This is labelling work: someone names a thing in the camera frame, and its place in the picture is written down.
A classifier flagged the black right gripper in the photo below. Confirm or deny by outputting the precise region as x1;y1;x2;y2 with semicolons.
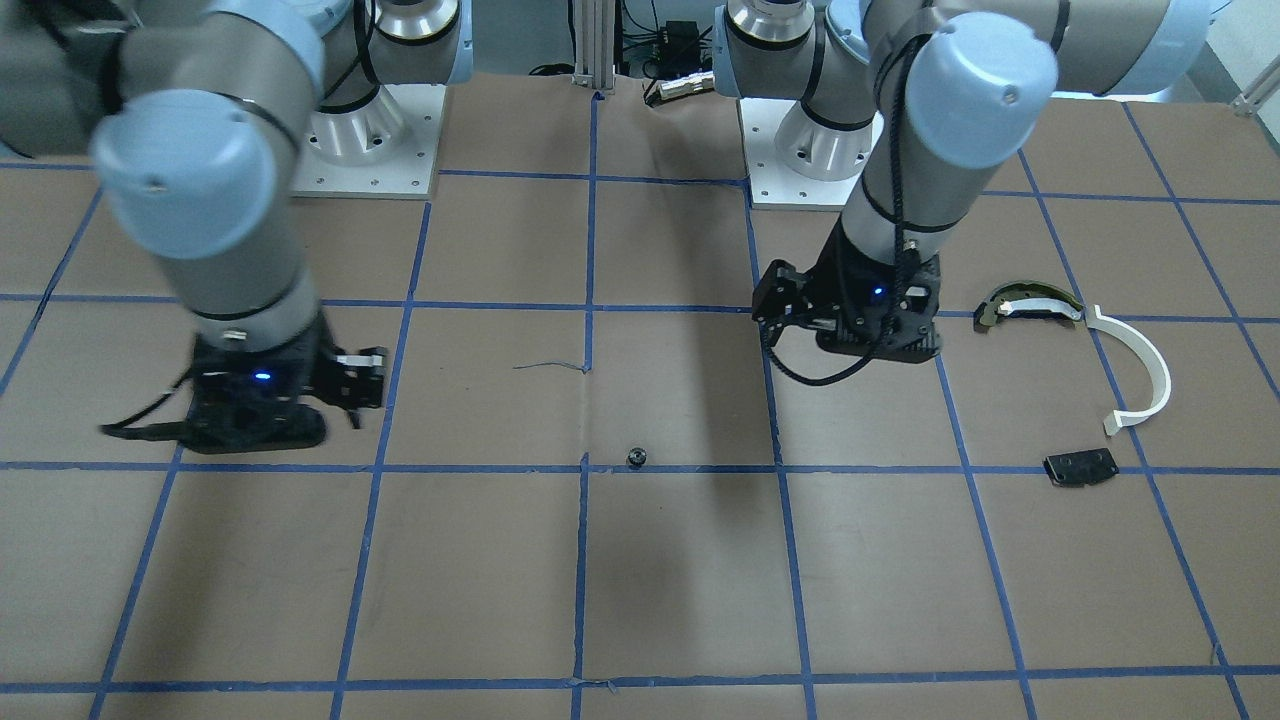
186;315;389;455

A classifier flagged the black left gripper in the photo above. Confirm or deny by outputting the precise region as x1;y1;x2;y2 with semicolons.
751;225;942;363

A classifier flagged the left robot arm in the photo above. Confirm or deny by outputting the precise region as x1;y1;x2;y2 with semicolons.
713;1;1213;364

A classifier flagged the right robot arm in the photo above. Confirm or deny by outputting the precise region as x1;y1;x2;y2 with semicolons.
3;1;474;455

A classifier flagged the olive curved brake shoe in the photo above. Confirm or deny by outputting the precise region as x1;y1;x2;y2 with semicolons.
973;281;1085;333

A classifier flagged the small black plastic part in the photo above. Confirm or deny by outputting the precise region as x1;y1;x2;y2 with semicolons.
1042;448;1119;488

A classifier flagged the white curved plastic piece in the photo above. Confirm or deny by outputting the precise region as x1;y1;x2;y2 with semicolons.
1085;305;1172;437

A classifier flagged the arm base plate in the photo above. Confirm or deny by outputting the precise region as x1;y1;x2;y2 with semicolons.
739;97;884;211
292;85;449;200

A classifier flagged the aluminium frame post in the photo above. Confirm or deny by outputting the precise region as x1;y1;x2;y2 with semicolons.
570;0;620;97

